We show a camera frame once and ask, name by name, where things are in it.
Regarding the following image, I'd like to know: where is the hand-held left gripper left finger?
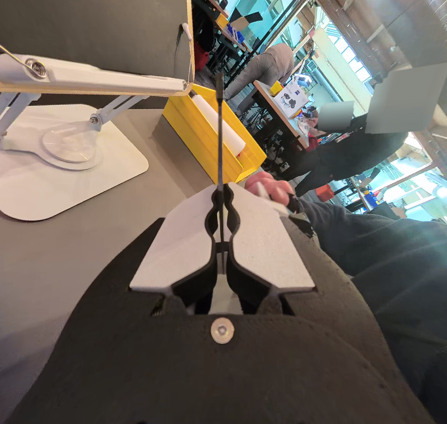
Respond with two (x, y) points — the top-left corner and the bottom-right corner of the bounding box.
(130, 184), (218, 293)

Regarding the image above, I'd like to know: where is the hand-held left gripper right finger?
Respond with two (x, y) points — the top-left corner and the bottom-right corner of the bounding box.
(227, 182), (316, 293)

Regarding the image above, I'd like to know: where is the white bottle with black cap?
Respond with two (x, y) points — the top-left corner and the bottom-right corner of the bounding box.
(192, 94), (247, 159)

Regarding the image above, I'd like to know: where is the yellow plastic bin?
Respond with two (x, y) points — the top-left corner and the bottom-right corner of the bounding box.
(162, 83), (267, 185)

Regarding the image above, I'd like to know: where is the person's right forearm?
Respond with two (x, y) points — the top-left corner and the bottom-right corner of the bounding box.
(297, 197), (378, 271)

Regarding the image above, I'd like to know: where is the person's right hand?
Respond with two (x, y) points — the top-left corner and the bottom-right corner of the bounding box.
(245, 171), (297, 208)

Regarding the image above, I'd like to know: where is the long wooden table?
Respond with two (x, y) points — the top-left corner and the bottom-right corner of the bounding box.
(253, 80), (309, 144)

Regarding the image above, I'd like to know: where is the white cardboard box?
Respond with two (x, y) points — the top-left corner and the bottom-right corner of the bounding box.
(276, 85), (308, 114)

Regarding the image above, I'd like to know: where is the person's dark clothing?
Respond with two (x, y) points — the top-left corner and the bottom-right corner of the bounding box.
(308, 197), (447, 424)

